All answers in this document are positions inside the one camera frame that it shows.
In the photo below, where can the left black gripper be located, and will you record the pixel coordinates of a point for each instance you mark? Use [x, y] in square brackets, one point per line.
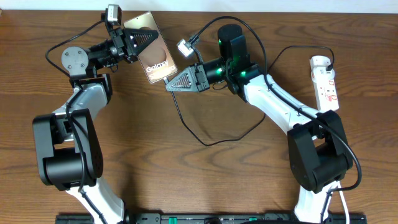
[123, 45]

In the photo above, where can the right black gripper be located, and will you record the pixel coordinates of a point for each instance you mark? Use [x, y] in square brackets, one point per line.
[194, 73]

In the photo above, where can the Galaxy S25 Ultra smartphone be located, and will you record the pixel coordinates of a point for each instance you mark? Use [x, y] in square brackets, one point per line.
[156, 59]

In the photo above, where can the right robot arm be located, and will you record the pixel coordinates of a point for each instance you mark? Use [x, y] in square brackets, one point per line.
[319, 153]

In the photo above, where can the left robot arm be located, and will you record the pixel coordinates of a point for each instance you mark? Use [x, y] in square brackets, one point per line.
[68, 151]

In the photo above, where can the white charger adapter plug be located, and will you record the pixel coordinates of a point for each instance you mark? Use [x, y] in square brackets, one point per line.
[319, 61]

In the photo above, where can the white power strip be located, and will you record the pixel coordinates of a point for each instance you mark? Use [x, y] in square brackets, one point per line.
[325, 89]

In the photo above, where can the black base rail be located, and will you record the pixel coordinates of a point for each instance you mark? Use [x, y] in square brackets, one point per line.
[155, 218]

